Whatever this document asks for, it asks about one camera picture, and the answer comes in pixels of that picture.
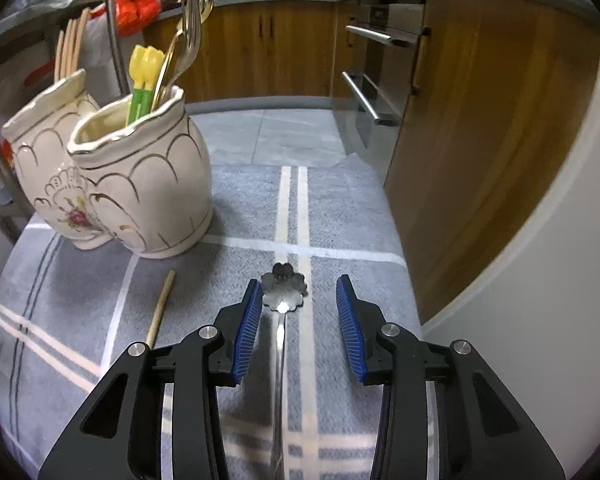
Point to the gold metal fork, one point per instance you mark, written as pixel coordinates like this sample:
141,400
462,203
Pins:
207,5

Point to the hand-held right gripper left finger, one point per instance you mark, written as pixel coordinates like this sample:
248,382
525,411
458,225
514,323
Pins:
247,330

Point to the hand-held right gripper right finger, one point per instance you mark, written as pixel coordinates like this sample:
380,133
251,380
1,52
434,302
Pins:
351,330

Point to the silver flower-shaped spoon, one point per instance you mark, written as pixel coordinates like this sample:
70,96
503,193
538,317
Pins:
282,292

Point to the metal storage rack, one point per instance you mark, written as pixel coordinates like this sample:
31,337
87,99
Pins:
111,35

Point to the white plastic bag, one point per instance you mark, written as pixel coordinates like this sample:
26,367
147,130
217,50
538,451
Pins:
100,45

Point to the floral ceramic utensil holder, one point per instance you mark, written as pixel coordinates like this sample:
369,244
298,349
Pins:
150,195

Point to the wooden kitchen cabinets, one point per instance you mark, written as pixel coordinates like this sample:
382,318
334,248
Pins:
480,135

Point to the grey striped tablecloth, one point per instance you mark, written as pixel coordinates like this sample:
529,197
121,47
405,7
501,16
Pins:
330,220

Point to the silver metal fork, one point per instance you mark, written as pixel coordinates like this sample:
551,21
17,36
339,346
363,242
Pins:
192,45

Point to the built-in steel oven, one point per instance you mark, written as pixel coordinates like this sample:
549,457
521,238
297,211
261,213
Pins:
375,85

